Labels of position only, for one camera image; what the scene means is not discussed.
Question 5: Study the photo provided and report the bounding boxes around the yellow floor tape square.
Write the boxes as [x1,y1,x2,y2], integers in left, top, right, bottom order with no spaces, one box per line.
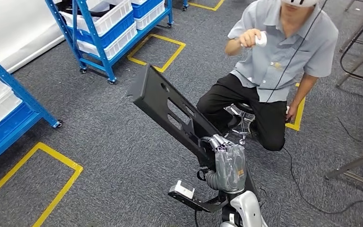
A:
[0,141,84,227]

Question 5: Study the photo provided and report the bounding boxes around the black floor cable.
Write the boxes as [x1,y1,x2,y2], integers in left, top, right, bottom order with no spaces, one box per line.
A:
[282,147,363,215]

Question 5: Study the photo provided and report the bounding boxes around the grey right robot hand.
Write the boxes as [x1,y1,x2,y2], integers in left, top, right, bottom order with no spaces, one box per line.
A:
[201,133,248,194]

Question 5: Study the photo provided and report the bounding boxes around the black plastic panel part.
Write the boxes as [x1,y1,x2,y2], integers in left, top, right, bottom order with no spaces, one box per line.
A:
[127,64,261,203]

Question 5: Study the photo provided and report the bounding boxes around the blue metal shelf rack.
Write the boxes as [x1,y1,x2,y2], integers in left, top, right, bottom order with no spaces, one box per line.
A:
[44,0,174,85]
[0,46,64,172]

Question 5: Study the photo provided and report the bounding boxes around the person's left hand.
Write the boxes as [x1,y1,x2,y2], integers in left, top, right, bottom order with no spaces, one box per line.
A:
[285,104,296,123]

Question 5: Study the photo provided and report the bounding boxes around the chrome stool black seat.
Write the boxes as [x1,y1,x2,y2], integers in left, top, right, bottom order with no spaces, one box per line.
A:
[225,102,259,146]

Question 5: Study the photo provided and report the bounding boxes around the person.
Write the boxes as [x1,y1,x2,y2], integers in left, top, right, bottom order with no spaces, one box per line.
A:
[195,0,340,153]

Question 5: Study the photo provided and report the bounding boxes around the black camera bracket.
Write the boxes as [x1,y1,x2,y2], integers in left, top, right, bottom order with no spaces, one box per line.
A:
[168,191,229,214]

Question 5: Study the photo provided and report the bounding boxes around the person's right hand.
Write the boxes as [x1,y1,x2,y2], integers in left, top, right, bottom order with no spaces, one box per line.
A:
[238,28,263,49]

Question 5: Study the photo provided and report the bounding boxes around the small steel table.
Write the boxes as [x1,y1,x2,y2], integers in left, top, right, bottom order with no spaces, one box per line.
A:
[336,0,363,87]

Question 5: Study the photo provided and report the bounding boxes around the black table cable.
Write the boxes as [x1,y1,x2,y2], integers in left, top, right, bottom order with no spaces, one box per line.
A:
[339,18,363,85]

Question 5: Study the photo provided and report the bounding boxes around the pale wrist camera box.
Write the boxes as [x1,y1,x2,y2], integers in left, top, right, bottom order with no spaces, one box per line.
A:
[169,180,196,200]

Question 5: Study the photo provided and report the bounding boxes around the white headset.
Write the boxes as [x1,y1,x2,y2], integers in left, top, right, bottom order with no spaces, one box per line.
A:
[280,0,319,8]

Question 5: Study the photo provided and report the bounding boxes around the black headset cable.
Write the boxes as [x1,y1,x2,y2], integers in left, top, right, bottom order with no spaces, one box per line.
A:
[264,0,328,104]

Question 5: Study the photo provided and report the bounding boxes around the white car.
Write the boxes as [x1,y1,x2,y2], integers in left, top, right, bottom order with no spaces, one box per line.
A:
[0,0,66,73]

